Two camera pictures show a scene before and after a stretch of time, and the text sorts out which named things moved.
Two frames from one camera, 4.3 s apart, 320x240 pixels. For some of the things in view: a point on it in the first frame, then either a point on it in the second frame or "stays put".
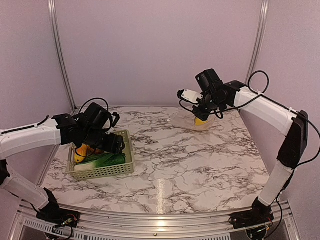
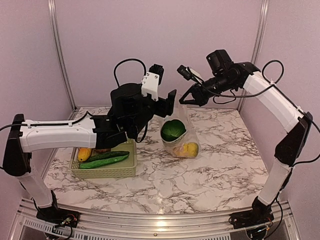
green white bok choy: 102,160 -> 172,129
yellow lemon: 99,151 -> 181,152
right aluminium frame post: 261,26 stays put
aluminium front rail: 26,223 stays put
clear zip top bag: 186,119 -> 177,137
